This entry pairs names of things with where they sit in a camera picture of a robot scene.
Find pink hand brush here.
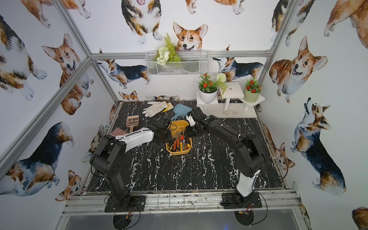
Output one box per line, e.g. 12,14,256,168
110,127,128,137

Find white stepped plant stand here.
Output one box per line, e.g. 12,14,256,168
196,82,265,118

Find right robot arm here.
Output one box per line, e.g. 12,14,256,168
186,107,265,198

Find white hydrangea flower sprig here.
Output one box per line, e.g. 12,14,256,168
216,72,228,93

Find white work glove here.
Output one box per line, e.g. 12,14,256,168
142,101,168,117

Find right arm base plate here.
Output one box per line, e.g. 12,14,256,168
220,192,263,209

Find blue plastic dustpan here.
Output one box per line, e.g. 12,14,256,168
171,104,192,121

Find white pot red flowers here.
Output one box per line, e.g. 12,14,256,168
198,73,219,104

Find yellow cloth under glove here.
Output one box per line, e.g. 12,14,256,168
162,102,174,113

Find green fern with white flowers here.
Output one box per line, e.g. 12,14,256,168
154,34,181,66

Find green pot red flowers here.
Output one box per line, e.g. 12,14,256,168
244,80,262,103

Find yellow plastic storage box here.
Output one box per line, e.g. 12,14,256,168
166,120,193,156

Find brown plastic slotted scoop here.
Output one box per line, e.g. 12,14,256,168
126,115,139,133

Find white wire wall basket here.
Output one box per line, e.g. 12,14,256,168
145,50,209,76

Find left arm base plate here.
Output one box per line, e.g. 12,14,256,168
104,195,146,213

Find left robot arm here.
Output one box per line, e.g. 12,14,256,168
90,117,172,207

